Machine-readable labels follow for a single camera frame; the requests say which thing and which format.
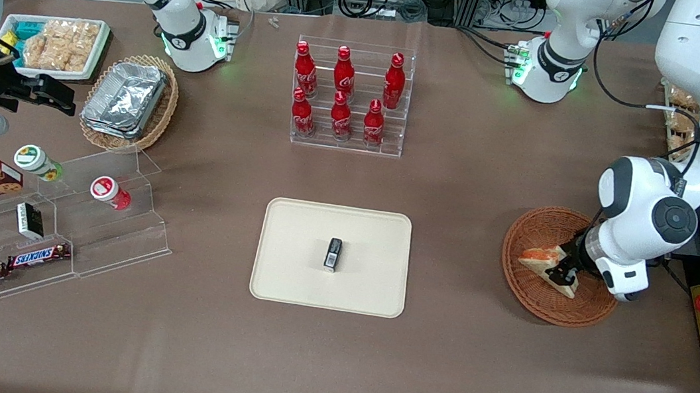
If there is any brown wicker basket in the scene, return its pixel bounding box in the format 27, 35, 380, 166
493, 201, 631, 335

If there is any red Coca-Cola bottle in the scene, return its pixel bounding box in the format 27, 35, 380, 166
287, 86, 321, 140
290, 40, 323, 100
330, 45, 361, 101
327, 90, 357, 143
380, 51, 410, 112
361, 97, 390, 148

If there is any white rectangular snack tray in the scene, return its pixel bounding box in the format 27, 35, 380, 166
0, 8, 111, 87

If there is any clear acrylic bottle rack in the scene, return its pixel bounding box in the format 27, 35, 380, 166
284, 34, 420, 160

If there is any triangular sandwich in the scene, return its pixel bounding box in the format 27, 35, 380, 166
514, 240, 585, 301

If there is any teal snack packet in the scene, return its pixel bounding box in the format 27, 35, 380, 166
14, 18, 46, 44

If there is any small black chocolate box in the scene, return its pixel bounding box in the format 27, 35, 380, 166
13, 200, 48, 242

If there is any aluminium foil tray stack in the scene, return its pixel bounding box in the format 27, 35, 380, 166
78, 57, 170, 144

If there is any rice cracker packet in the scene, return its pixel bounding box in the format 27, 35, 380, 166
20, 31, 53, 71
44, 18, 80, 74
69, 21, 101, 74

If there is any red strawberry yogurt cup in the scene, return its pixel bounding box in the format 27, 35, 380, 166
87, 174, 135, 213

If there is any small black box with label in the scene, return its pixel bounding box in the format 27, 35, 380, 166
321, 236, 345, 274

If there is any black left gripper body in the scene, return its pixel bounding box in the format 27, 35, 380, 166
570, 225, 608, 279

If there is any bagged bread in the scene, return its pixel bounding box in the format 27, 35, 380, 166
657, 81, 700, 164

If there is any green sunflower yogurt cup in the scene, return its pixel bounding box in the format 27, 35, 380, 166
12, 143, 68, 185

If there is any beige plastic serving tray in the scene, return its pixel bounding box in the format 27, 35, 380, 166
247, 195, 416, 321

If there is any light wicker basket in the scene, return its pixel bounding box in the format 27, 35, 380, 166
75, 47, 184, 160

